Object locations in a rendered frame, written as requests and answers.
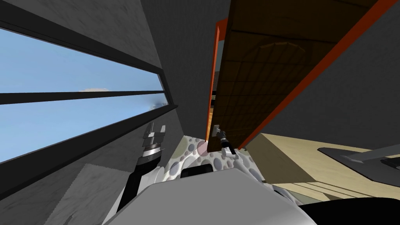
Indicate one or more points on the black framed window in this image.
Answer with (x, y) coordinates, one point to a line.
(62, 103)

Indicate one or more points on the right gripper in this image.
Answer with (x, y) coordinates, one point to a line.
(222, 135)

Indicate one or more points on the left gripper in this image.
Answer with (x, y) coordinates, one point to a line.
(153, 139)

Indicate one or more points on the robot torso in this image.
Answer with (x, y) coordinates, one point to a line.
(206, 200)

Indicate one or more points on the beige wooden desk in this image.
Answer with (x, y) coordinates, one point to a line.
(300, 162)

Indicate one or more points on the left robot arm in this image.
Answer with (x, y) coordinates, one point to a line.
(149, 162)

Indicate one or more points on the brown wooden door leaf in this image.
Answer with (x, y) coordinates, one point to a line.
(268, 72)

